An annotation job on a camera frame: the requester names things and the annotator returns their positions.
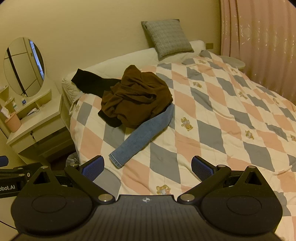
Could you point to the round bedside table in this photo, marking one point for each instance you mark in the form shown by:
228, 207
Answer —
234, 62

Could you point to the pink tissue cup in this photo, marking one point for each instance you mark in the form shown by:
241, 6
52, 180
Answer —
13, 123

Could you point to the brown garment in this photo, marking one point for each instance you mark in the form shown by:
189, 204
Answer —
137, 98

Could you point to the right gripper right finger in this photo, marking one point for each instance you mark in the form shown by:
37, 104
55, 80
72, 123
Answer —
211, 178

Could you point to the grey plaid pillow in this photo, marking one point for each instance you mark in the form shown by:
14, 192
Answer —
167, 36

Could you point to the oval mirror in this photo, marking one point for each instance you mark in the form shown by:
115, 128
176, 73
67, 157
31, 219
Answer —
24, 67

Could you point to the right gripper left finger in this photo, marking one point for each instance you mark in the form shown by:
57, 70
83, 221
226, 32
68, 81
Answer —
83, 176

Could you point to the blue jeans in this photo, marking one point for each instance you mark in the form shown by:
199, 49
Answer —
141, 136

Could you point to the black garment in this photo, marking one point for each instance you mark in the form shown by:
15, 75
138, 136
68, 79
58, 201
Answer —
90, 83

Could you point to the pink curtain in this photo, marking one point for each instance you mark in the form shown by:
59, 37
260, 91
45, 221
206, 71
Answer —
262, 35

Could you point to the checkered pastel quilt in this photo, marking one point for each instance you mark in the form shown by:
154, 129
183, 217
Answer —
220, 115

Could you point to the cream dressing table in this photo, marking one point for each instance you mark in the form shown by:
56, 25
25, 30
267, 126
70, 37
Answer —
44, 133

